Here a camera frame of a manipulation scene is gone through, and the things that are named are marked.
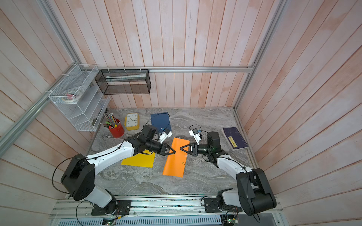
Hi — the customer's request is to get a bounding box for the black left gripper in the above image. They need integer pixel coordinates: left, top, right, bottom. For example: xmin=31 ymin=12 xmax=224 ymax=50
xmin=146 ymin=139 xmax=176 ymax=156

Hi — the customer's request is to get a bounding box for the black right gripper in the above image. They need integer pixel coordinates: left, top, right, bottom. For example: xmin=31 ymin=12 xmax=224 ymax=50
xmin=181 ymin=142 xmax=213 ymax=158

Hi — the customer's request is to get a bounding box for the orange paper document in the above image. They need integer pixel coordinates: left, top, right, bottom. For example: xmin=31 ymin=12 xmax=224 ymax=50
xmin=163 ymin=138 xmax=190 ymax=178

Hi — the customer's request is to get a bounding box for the blue paper document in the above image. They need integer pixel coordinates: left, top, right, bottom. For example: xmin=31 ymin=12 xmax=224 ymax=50
xmin=151 ymin=112 xmax=172 ymax=133

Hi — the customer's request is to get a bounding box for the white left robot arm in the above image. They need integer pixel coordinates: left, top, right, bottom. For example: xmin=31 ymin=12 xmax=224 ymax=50
xmin=61 ymin=125 xmax=176 ymax=215

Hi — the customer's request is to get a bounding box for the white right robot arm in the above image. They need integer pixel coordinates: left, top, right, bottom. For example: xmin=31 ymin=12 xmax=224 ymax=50
xmin=180 ymin=130 xmax=277 ymax=216

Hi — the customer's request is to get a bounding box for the yellow paper document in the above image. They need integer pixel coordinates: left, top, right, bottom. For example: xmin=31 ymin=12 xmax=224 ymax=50
xmin=121 ymin=150 xmax=156 ymax=168

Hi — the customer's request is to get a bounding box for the yellow desk clock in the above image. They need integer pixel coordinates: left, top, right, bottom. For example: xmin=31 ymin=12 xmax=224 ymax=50
xmin=124 ymin=113 xmax=140 ymax=131

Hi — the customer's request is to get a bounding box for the dark purple book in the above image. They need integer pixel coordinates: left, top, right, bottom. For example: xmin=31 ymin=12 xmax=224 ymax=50
xmin=222 ymin=127 xmax=248 ymax=150

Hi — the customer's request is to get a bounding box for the red metal pencil cup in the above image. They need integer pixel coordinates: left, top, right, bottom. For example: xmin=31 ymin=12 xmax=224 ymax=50
xmin=108 ymin=119 xmax=124 ymax=138

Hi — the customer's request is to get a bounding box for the tape roll in shelf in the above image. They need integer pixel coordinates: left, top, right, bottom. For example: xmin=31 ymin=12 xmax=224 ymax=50
xmin=62 ymin=90 xmax=82 ymax=103

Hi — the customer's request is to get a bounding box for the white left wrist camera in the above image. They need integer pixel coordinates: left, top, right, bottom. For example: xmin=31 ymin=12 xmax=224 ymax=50
xmin=158 ymin=129 xmax=173 ymax=144

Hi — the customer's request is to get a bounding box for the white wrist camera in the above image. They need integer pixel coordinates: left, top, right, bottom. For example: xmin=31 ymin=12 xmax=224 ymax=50
xmin=158 ymin=129 xmax=173 ymax=144
xmin=189 ymin=130 xmax=201 ymax=145

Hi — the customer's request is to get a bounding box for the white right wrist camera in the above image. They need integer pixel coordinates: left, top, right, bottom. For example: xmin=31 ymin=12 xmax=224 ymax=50
xmin=189 ymin=130 xmax=201 ymax=145

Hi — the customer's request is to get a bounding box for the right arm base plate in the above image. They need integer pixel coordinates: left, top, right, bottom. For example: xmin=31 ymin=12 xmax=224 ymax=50
xmin=200 ymin=188 xmax=243 ymax=213

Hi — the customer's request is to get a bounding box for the aluminium front rail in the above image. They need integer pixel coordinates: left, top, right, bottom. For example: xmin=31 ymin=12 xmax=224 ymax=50
xmin=49 ymin=194 xmax=283 ymax=219

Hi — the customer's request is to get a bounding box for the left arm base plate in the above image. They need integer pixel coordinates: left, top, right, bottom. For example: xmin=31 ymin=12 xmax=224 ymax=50
xmin=91 ymin=200 xmax=132 ymax=216

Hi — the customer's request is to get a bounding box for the black wire mesh basket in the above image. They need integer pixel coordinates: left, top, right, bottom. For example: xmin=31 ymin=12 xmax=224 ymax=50
xmin=95 ymin=69 xmax=151 ymax=95

